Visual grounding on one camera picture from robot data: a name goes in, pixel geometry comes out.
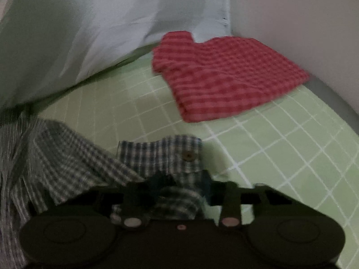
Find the green grid bed sheet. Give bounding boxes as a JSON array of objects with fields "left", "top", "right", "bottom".
[{"left": 34, "top": 45, "right": 359, "bottom": 269}]

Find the grey bed frame ledge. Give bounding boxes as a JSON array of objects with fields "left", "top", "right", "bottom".
[{"left": 307, "top": 74, "right": 359, "bottom": 135}]

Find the red checked folded garment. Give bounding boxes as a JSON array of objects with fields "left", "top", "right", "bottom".
[{"left": 151, "top": 31, "right": 311, "bottom": 123}]

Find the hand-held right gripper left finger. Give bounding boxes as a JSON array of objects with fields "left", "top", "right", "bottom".
[{"left": 83, "top": 173, "right": 176, "bottom": 228}]

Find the blue plaid shirt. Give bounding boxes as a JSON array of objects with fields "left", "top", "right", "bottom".
[{"left": 0, "top": 115, "right": 211, "bottom": 269}]

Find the pale carrot print quilt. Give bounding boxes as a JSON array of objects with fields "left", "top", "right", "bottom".
[{"left": 0, "top": 0, "right": 231, "bottom": 110}]

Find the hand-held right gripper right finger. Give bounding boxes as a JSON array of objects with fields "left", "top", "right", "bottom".
[{"left": 202, "top": 170, "right": 305, "bottom": 227}]

